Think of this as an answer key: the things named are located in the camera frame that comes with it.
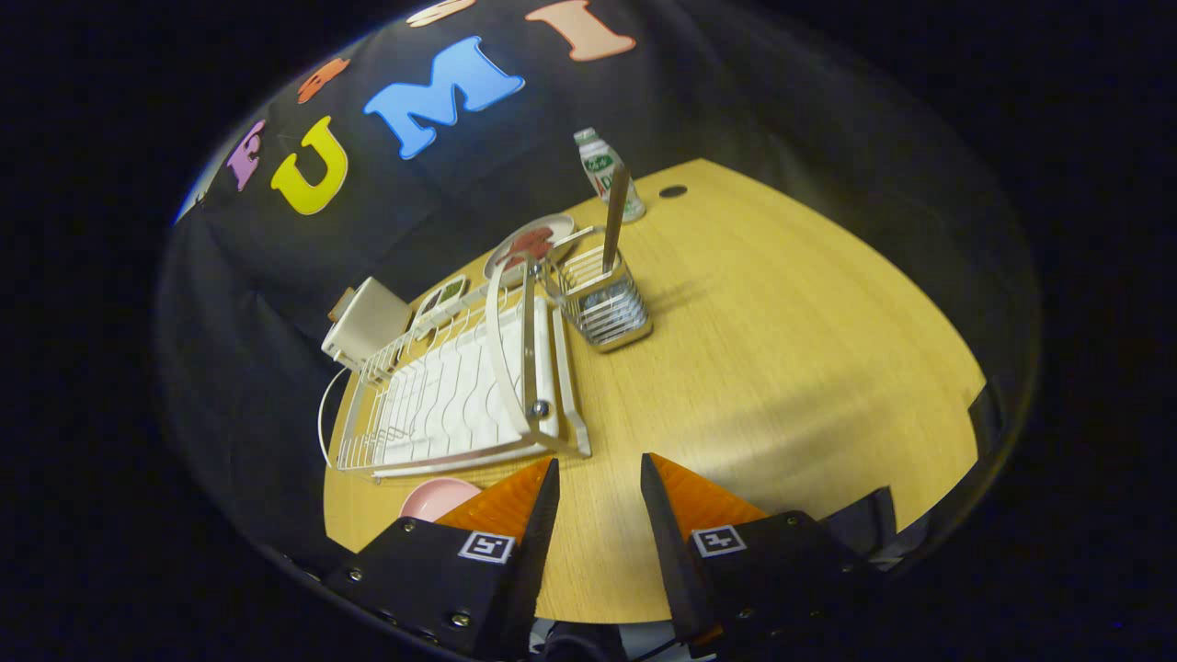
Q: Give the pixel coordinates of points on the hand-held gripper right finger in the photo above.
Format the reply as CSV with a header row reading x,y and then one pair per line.
x,y
671,542

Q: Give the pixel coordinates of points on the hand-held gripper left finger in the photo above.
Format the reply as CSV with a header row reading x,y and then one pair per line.
x,y
441,579

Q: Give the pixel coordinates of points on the pink plate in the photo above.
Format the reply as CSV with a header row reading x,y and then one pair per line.
x,y
432,501

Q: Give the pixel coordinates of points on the beige round plate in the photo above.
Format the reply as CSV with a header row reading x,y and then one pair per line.
x,y
561,224

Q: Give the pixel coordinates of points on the white toaster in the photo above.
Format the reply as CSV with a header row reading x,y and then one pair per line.
x,y
368,322

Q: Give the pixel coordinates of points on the white divided tray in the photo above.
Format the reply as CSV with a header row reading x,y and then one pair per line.
x,y
439,302

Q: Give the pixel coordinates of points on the brown toast slice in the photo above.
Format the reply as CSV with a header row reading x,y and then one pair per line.
x,y
342,303

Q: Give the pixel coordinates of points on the brown meat slice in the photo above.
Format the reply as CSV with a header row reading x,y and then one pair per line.
x,y
524,255
538,236

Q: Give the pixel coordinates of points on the black backdrop cloth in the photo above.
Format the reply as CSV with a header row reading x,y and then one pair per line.
x,y
276,276

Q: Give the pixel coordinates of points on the white drink bottle green cap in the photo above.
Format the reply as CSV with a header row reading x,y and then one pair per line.
x,y
598,161

